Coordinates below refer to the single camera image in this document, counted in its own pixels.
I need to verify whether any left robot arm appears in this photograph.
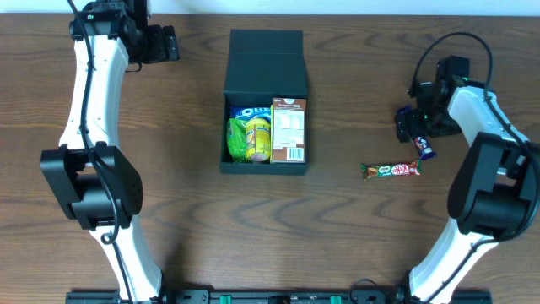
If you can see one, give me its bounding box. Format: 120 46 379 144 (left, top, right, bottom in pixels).
40 0 179 304

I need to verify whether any black gift box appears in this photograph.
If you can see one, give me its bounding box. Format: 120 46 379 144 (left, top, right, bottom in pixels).
219 29 308 176

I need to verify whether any brown and white carton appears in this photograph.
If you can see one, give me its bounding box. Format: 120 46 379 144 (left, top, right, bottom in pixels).
270 97 306 163

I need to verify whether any green red KitKat bar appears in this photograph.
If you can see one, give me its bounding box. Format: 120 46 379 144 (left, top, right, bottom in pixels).
361 159 422 181

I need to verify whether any green snack mix bag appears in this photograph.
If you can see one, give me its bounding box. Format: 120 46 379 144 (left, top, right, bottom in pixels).
226 118 247 162

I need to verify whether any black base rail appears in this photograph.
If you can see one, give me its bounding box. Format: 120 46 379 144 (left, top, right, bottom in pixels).
65 287 493 304

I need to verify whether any purple Dairy Milk bar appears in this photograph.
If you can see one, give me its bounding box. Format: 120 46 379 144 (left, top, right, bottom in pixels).
396 104 438 161

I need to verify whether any blue Oreo cookie pack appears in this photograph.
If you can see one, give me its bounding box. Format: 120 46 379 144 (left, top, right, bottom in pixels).
230 106 272 122

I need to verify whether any yellow plastic jar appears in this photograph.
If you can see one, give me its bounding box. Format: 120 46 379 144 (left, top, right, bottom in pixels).
246 118 272 162

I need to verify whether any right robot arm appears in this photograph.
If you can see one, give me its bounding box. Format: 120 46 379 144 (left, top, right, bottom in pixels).
387 56 539 303

